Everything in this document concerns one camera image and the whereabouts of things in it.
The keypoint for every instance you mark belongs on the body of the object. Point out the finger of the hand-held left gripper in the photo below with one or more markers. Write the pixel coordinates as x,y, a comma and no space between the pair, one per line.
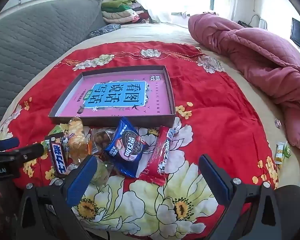
27,152
7,143

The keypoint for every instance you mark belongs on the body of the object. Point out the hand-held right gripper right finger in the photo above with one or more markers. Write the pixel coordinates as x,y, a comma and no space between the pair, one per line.
213,177

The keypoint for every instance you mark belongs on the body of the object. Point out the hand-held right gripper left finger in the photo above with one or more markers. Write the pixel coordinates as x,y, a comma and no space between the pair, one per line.
81,180

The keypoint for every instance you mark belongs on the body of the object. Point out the brown chocolate bar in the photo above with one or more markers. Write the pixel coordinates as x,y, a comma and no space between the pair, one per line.
57,155

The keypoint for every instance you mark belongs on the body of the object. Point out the green snack packet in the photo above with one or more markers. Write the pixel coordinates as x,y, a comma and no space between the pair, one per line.
57,130

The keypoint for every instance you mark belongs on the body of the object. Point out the orange rice cracker packet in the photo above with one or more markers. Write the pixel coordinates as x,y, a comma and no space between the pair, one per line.
76,140

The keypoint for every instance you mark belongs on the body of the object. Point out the clear bread packet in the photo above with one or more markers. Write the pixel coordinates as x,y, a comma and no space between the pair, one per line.
101,141

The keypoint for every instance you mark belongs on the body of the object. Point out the blue cookie packet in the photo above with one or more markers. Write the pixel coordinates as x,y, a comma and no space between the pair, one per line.
125,150

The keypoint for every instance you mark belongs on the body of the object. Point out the grey cardboard tray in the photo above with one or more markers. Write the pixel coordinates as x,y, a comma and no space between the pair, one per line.
130,121

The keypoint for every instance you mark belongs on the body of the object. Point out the red floral blanket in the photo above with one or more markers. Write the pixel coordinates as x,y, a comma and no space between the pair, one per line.
215,130

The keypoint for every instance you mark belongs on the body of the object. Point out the red candy packet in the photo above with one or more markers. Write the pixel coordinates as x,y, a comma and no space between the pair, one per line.
162,152

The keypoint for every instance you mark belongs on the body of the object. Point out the small yellow packet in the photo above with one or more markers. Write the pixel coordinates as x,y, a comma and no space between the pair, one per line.
279,152

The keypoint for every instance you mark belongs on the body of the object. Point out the small green packet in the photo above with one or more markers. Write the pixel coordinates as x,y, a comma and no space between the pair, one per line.
287,150

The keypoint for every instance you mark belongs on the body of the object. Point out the small wrapped candy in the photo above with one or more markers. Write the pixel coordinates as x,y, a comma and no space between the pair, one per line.
278,123

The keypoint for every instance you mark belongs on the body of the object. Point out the pink book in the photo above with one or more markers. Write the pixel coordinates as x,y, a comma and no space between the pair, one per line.
120,97

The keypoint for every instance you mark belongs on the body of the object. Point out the grey quilted headboard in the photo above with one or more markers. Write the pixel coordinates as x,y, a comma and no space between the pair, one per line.
40,42

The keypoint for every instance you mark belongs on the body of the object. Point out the pink quilt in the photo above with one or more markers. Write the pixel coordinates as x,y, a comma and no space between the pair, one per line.
265,55

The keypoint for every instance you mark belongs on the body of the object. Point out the dark blue patterned pillow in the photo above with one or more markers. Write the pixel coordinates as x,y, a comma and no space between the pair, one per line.
105,30

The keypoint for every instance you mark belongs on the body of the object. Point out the black device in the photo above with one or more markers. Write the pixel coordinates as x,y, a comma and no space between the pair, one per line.
245,24

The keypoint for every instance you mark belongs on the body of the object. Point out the pile of folded clothes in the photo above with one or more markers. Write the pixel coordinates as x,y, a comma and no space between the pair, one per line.
120,12

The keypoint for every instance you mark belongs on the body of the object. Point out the white curtain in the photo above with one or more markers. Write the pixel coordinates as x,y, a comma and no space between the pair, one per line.
152,0

